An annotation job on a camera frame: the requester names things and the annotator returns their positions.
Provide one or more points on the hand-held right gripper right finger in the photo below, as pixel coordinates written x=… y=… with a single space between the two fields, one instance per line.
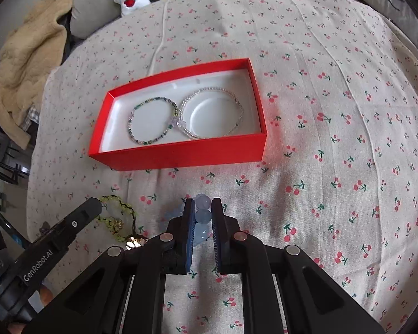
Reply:
x=217 y=236

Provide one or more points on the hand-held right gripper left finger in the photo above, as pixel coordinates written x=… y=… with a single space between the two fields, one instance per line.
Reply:
x=191 y=236

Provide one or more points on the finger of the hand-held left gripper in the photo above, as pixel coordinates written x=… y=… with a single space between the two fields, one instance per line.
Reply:
x=87 y=212

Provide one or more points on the red cardboard box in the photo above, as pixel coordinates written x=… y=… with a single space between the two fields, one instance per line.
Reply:
x=181 y=156

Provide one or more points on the person's left hand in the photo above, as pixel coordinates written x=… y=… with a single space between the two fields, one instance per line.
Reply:
x=45 y=294

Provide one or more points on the dark chair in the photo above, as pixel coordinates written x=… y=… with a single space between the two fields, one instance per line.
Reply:
x=3 y=167

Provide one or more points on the plaid cloth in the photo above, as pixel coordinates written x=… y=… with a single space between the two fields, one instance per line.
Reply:
x=31 y=115

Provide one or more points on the cherry print bedsheet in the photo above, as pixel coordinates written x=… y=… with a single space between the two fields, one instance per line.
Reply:
x=334 y=146

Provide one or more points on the beige blanket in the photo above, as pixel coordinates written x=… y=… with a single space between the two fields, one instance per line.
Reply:
x=31 y=59

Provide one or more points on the grey pillow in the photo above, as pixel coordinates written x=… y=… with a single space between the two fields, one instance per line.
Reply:
x=90 y=10

